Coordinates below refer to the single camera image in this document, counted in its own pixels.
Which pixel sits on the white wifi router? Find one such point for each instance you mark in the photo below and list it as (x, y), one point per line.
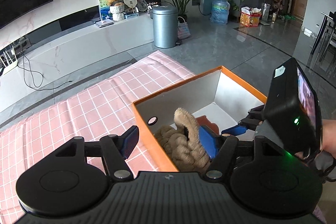
(9, 60)

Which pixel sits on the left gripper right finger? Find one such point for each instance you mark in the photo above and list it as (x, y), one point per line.
(221, 151)

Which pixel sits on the blue water jug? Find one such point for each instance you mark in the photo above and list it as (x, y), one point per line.
(220, 11)

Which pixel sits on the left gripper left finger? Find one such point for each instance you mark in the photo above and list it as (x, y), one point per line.
(115, 150)

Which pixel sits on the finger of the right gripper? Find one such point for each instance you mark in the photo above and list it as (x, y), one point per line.
(235, 130)

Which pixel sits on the pink checkered tablecloth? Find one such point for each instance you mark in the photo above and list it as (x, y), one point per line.
(101, 109)

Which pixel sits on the grey metal trash bin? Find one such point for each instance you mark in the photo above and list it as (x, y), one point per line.
(165, 26)

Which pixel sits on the orange gift bag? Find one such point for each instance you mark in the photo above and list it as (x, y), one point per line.
(249, 17)

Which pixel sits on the person right hand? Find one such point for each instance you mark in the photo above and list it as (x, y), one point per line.
(328, 137)

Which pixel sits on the orange cardboard box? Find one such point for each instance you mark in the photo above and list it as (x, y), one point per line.
(220, 95)

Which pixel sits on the white tv console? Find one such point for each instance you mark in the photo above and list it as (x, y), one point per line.
(71, 52)

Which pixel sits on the tan knotted plush cushion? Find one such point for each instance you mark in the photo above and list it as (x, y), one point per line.
(182, 143)

